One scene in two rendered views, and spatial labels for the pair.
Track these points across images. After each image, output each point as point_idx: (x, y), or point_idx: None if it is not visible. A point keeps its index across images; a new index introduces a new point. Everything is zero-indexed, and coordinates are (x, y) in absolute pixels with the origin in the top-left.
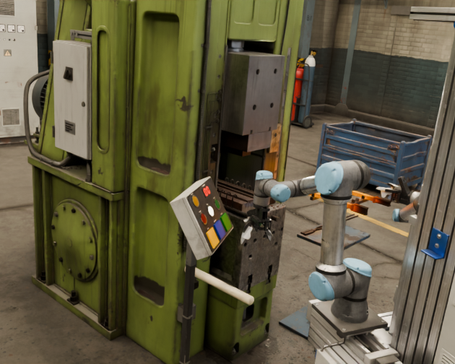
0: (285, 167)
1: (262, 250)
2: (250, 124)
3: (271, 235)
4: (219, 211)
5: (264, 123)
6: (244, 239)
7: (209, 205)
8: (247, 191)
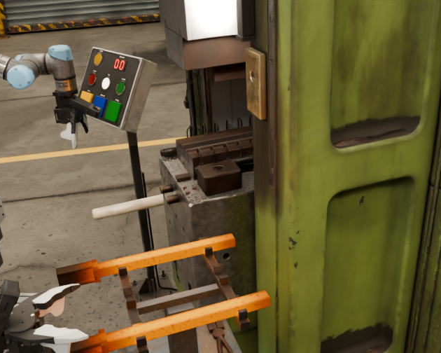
0: (289, 185)
1: (178, 239)
2: (162, 8)
3: (63, 136)
4: (117, 96)
5: (173, 17)
6: (84, 128)
7: (109, 78)
8: (213, 144)
